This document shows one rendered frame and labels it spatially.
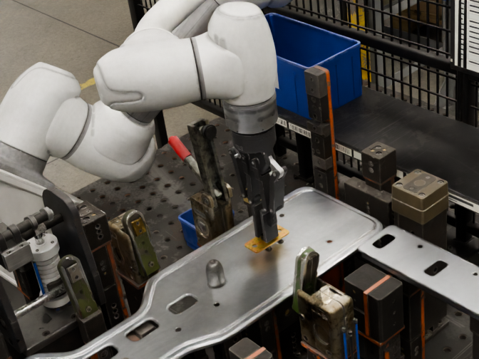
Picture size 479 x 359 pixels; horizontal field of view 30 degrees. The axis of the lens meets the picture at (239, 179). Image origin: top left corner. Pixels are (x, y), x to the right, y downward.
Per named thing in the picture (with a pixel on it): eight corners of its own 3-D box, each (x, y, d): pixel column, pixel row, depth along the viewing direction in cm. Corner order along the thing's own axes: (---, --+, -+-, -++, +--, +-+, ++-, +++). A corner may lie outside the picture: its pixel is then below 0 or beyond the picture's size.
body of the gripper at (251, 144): (219, 125, 152) (226, 170, 157) (251, 140, 147) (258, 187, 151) (252, 107, 156) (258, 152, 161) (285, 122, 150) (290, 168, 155)
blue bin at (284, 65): (313, 122, 197) (308, 69, 190) (227, 83, 218) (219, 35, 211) (365, 93, 205) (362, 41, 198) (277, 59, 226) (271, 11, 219)
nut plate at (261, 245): (256, 253, 161) (256, 248, 160) (243, 246, 164) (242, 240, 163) (290, 232, 165) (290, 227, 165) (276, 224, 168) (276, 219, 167)
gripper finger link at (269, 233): (271, 202, 161) (274, 204, 160) (276, 234, 164) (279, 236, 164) (259, 210, 159) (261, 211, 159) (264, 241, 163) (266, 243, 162)
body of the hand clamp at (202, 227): (232, 343, 189) (208, 208, 170) (212, 328, 194) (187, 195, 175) (252, 328, 192) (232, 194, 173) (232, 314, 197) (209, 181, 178)
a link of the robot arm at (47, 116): (-20, 129, 219) (18, 49, 220) (45, 159, 228) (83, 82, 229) (-6, 139, 205) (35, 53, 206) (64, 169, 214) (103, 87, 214)
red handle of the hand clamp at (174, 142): (212, 199, 170) (163, 139, 174) (209, 205, 172) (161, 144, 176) (229, 189, 172) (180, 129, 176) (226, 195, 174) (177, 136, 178)
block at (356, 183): (393, 319, 189) (388, 203, 173) (351, 295, 197) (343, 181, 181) (402, 312, 191) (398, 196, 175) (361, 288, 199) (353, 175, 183)
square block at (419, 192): (425, 345, 182) (422, 199, 162) (394, 327, 187) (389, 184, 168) (450, 325, 186) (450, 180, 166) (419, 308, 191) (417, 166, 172)
